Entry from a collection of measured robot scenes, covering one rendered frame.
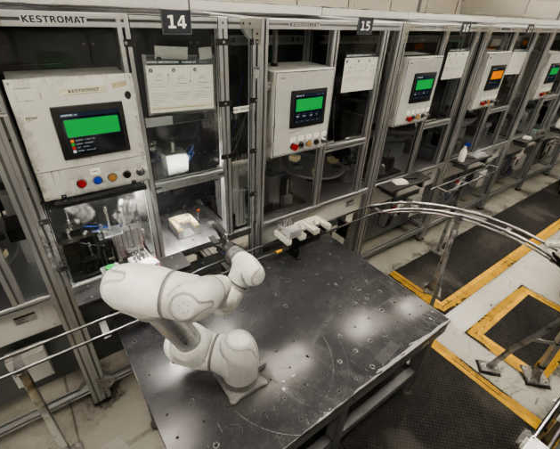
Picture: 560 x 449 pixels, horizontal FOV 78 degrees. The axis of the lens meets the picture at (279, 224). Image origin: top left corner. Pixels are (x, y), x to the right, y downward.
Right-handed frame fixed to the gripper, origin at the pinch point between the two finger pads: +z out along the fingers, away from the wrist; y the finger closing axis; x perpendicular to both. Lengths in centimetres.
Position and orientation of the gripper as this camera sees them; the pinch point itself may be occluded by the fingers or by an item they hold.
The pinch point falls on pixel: (213, 232)
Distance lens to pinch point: 174.3
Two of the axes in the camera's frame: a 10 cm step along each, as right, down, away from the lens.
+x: -8.1, 2.8, -5.2
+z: -5.9, -4.6, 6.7
